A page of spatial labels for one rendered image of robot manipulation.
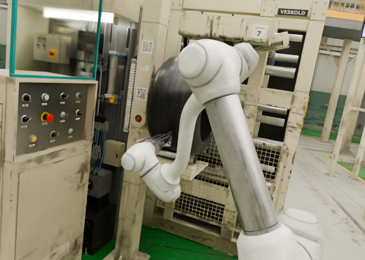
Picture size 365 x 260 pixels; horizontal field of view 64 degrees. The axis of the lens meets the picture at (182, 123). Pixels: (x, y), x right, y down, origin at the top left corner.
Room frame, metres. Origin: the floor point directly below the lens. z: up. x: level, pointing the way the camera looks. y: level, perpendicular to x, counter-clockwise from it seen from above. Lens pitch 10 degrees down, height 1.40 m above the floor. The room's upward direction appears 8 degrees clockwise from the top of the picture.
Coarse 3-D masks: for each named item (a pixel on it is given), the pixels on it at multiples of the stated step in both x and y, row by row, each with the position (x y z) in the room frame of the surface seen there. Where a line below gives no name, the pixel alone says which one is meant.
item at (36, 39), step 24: (24, 0) 1.25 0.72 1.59; (48, 0) 1.37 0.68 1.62; (72, 0) 1.51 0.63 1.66; (96, 0) 1.68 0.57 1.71; (24, 24) 1.26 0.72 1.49; (48, 24) 1.38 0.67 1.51; (72, 24) 1.52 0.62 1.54; (96, 24) 1.70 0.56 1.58; (24, 48) 1.26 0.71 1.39; (48, 48) 1.38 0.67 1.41; (72, 48) 1.53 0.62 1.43; (96, 48) 1.71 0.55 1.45; (24, 72) 1.27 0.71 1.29; (48, 72) 1.39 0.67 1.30; (72, 72) 1.55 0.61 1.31
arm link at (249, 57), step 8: (240, 48) 0.95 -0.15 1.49; (248, 48) 0.94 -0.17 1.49; (240, 56) 0.92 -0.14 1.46; (248, 56) 0.93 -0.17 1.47; (256, 56) 0.95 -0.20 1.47; (248, 64) 0.94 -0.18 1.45; (256, 64) 0.97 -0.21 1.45; (240, 72) 0.91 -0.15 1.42; (248, 72) 0.96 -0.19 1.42; (240, 80) 0.95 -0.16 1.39
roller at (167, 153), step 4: (160, 152) 1.69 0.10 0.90; (164, 152) 1.68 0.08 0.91; (168, 152) 1.67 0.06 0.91; (172, 152) 1.67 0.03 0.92; (176, 152) 1.67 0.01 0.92; (168, 156) 1.67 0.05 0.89; (172, 156) 1.66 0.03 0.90; (192, 156) 1.63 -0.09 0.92; (192, 160) 1.62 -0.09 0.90; (196, 160) 1.64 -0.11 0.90
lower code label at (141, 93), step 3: (138, 87) 1.84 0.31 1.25; (138, 90) 1.84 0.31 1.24; (141, 90) 1.83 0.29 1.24; (144, 90) 1.82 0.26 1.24; (138, 93) 1.84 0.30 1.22; (141, 93) 1.83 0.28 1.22; (144, 93) 1.82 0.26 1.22; (138, 96) 1.84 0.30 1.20; (141, 96) 1.83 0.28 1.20; (144, 96) 1.82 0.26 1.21; (141, 99) 1.83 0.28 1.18; (144, 99) 1.82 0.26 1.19
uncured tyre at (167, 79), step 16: (176, 64) 1.66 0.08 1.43; (160, 80) 1.59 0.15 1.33; (176, 80) 1.57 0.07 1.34; (160, 96) 1.56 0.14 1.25; (176, 96) 1.53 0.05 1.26; (160, 112) 1.55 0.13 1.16; (176, 112) 1.52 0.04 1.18; (160, 128) 1.57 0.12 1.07; (176, 128) 1.53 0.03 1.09; (208, 128) 1.99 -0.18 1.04; (176, 144) 1.59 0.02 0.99; (192, 144) 1.59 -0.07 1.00
